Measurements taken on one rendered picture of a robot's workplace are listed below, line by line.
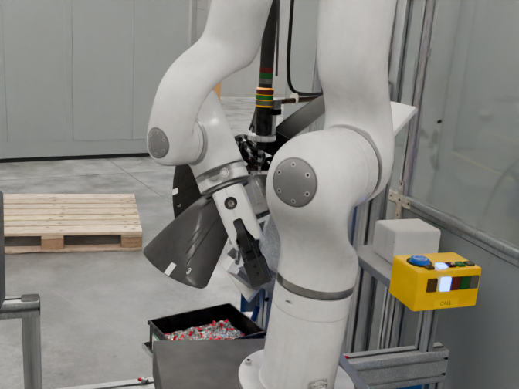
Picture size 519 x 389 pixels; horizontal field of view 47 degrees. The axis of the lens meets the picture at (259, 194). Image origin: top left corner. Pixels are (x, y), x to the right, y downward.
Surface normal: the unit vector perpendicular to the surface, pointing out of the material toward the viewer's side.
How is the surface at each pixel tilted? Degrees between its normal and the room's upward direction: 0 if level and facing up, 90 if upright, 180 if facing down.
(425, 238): 90
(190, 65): 46
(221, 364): 5
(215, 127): 57
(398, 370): 90
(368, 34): 94
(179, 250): 50
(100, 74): 90
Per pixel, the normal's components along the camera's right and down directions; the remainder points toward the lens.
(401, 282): -0.95, 0.02
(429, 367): 0.33, 0.26
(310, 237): -0.39, 0.73
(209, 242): -0.10, -0.47
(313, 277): -0.18, 0.33
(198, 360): 0.14, -0.95
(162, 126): -0.55, 0.15
